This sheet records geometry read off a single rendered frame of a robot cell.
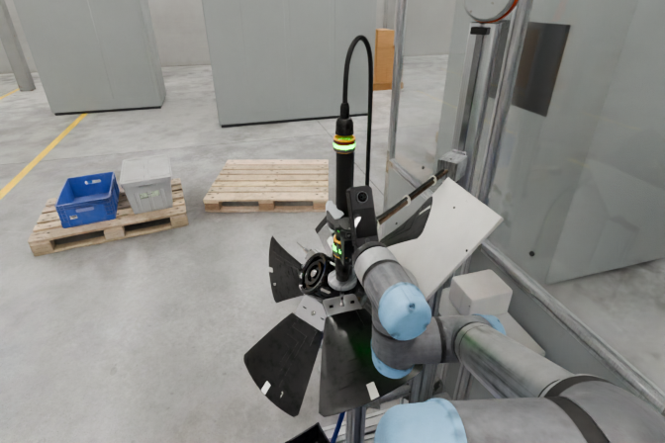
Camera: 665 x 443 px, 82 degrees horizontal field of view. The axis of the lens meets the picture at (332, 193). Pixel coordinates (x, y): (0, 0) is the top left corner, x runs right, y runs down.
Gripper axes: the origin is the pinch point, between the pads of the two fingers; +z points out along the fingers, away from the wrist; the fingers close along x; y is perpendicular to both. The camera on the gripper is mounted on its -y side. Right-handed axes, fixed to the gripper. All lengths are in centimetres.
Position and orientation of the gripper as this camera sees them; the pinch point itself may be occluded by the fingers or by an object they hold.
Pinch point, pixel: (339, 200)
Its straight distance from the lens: 84.9
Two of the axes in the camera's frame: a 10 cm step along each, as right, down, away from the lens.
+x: 9.6, -1.3, 2.5
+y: 0.0, 8.8, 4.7
